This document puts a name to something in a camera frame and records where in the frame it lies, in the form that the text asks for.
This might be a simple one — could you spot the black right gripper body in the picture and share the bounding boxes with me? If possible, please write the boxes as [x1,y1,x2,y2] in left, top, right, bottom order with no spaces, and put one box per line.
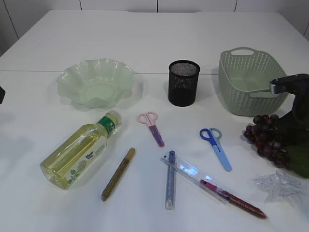
[277,90,309,145]

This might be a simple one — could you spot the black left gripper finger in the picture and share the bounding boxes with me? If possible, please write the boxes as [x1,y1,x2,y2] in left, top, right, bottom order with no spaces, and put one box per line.
[0,87,5,104]

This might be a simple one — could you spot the purple plastic grape bunch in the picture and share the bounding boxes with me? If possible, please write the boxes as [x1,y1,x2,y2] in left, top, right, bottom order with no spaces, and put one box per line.
[243,114,309,179]

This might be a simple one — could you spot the clear plastic sheet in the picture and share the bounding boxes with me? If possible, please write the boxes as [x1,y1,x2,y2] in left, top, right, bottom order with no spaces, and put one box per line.
[251,171,309,216]

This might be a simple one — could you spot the yellow tea bottle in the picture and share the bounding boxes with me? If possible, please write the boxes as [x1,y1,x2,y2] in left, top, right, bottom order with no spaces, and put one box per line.
[40,110,122,189]

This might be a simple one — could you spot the green woven plastic basket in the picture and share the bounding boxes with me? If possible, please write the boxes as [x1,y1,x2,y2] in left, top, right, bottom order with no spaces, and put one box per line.
[218,47,289,116]

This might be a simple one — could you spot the red glitter pen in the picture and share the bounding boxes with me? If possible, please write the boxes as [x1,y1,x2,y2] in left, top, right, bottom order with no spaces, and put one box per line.
[200,179,267,219]

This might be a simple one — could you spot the green wavy glass plate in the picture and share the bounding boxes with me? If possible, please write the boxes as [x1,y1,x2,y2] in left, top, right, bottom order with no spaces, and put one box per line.
[57,58,135,108]

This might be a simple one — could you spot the clear plastic ruler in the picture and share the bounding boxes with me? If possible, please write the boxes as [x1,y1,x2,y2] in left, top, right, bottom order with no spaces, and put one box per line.
[160,154,232,203]

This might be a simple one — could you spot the black mesh pen holder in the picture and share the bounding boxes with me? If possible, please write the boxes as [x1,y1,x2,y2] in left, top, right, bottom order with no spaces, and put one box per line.
[168,60,200,107]

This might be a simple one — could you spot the blue glitter pen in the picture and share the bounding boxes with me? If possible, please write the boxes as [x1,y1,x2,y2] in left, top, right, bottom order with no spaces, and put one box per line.
[165,150,175,210]

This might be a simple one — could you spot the gold glitter pen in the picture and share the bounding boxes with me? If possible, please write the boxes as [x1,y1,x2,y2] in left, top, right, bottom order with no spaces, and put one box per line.
[101,147,136,202]

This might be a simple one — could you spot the blue scissors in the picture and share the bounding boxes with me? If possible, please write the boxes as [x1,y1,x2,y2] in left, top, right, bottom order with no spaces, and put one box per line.
[199,128,232,172]

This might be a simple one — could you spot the pink scissors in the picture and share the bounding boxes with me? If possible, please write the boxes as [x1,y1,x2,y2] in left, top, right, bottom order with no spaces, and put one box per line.
[138,112,165,147]

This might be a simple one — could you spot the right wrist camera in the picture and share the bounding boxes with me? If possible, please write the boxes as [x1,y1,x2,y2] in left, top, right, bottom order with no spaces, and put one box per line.
[270,73,309,95]

